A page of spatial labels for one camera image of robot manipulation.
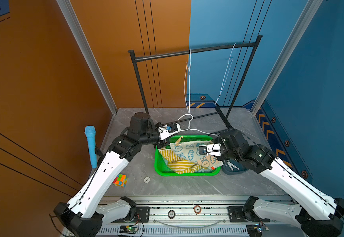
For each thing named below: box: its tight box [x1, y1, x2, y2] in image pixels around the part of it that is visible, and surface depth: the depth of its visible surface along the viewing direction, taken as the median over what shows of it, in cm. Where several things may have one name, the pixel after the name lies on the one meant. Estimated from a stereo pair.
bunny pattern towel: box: [170, 140, 224, 168], surface depth 79 cm
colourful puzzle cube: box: [112, 173, 129, 189], surface depth 82 cm
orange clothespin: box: [174, 135, 184, 146], surface depth 70 cm
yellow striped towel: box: [158, 148, 207, 175], surface depth 81 cm
